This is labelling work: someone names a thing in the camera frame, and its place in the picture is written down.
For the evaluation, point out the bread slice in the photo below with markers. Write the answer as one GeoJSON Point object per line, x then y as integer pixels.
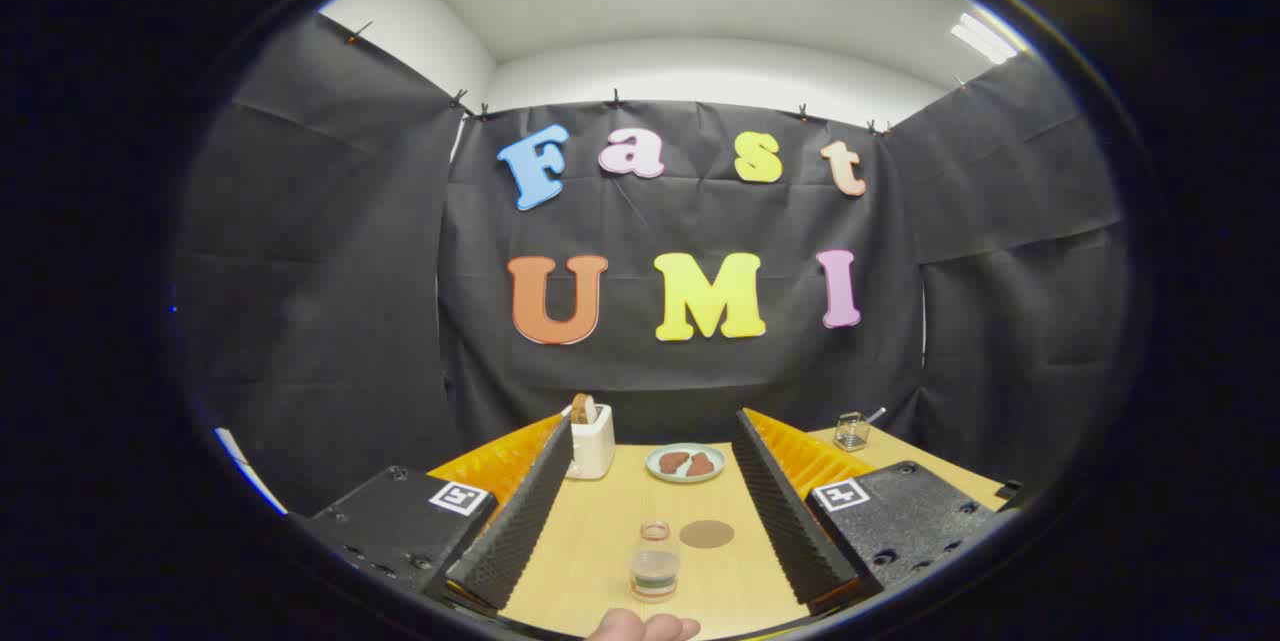
{"type": "Point", "coordinates": [583, 409]}

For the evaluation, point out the brown meat piece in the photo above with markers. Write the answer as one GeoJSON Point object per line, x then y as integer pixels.
{"type": "Point", "coordinates": [701, 466]}
{"type": "Point", "coordinates": [673, 462]}

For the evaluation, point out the small ceiling light panel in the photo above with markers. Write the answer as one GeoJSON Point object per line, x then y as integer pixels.
{"type": "Point", "coordinates": [983, 38]}

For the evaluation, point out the pale blue plate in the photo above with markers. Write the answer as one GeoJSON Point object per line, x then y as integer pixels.
{"type": "Point", "coordinates": [685, 477]}

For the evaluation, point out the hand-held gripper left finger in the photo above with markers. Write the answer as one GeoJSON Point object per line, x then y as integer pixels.
{"type": "Point", "coordinates": [520, 531]}

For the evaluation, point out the black backdrop cloth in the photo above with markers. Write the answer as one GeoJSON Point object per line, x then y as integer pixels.
{"type": "Point", "coordinates": [640, 381]}

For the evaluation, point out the round brown coaster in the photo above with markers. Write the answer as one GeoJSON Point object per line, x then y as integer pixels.
{"type": "Point", "coordinates": [707, 534]}

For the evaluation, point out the wooden table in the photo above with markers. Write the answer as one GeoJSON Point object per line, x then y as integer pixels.
{"type": "Point", "coordinates": [600, 541]}

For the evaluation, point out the white toaster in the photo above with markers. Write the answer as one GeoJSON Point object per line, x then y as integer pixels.
{"type": "Point", "coordinates": [595, 449]}

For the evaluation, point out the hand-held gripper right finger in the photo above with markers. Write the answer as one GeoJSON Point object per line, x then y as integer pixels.
{"type": "Point", "coordinates": [790, 521]}

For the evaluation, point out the clear plastic juice bottle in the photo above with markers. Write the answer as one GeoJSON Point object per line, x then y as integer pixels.
{"type": "Point", "coordinates": [655, 571]}

